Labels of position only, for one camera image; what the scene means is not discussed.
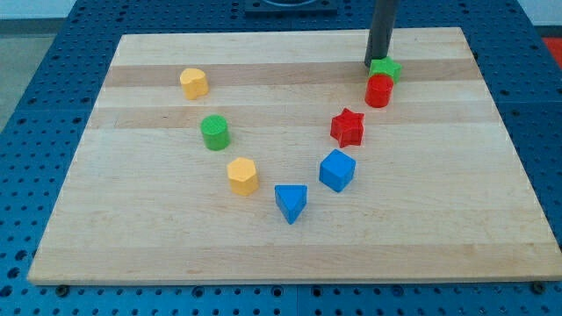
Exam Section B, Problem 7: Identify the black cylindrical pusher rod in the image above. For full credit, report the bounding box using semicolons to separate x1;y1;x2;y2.
364;0;399;68

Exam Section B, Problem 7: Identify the green star block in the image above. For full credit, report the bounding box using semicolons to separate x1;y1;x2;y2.
369;56;402;83

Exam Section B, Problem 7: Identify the red cylinder block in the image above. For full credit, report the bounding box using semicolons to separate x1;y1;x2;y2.
364;74;394;108

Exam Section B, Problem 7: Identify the red star block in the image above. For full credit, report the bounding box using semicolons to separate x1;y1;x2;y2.
330;108;364;148

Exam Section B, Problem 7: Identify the blue cube block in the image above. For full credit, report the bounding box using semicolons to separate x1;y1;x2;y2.
319;149;357;192

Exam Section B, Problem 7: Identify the wooden board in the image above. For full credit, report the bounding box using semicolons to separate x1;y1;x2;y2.
28;27;561;285

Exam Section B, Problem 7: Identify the yellow heart block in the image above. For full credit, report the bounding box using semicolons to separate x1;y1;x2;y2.
179;68;209;100

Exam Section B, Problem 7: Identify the green cylinder block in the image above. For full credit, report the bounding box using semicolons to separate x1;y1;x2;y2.
200;114;230;151

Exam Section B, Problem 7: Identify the blue triangle block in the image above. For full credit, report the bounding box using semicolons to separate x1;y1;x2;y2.
274;184;308;225

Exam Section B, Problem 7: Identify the yellow hexagon block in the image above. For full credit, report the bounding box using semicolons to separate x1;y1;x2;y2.
227;157;259;196

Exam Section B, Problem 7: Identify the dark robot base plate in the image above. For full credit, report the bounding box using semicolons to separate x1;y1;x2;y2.
243;0;339;15

